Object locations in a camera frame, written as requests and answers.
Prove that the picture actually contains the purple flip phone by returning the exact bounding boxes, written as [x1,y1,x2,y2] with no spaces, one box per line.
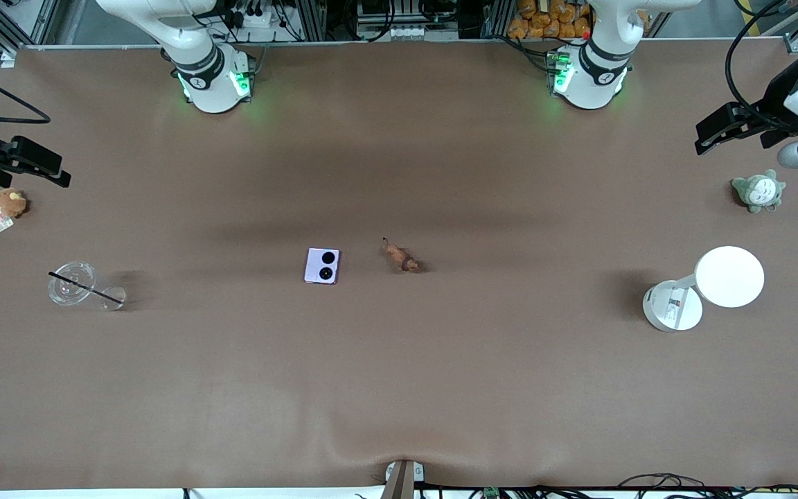
[303,247,342,285]

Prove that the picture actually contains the brown lion statue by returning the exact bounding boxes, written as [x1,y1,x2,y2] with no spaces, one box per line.
[382,237,422,273]

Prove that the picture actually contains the brown plush toy with tag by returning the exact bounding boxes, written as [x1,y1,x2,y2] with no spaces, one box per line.
[0,188,28,233]

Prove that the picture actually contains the grey totoro plush toy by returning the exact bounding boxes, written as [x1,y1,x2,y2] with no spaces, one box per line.
[731,169,786,214]

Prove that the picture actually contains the clear plastic cup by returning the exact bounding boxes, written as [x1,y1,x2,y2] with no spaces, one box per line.
[48,261,127,312]

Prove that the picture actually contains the black drinking straw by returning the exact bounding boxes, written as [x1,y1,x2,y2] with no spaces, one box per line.
[48,271,125,305]

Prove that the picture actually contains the white desk lamp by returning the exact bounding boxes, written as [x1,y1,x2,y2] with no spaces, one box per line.
[642,245,765,333]

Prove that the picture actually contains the orange plush toys pile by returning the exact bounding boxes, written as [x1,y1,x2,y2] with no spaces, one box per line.
[507,0,592,40]

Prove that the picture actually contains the white power strip with plugs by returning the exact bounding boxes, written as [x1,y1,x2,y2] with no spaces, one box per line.
[229,6,273,30]

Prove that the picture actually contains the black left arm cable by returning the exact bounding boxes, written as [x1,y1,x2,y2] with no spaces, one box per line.
[725,0,798,129]

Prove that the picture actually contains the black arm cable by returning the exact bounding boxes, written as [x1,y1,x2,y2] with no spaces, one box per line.
[0,59,51,126]
[725,0,798,129]

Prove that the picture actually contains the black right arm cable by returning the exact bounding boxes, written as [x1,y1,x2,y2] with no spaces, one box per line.
[0,59,51,126]

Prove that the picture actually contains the black cable bundle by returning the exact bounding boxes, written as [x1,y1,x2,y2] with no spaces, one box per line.
[427,473,798,499]

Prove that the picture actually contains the camera mount post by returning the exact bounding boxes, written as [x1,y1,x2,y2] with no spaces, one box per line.
[384,459,426,499]

